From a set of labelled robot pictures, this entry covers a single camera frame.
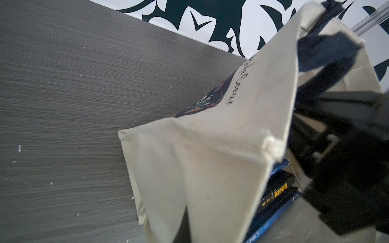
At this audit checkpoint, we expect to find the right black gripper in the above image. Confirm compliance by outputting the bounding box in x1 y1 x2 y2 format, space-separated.
288 91 389 236

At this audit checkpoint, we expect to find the cream canvas tote bag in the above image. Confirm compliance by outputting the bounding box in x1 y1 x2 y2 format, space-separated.
118 1 380 243

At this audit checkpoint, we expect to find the black spine book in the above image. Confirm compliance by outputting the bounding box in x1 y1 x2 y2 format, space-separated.
256 170 295 214

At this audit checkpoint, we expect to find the dark blue bottom book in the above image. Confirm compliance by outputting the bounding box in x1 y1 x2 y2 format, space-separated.
243 187 301 243

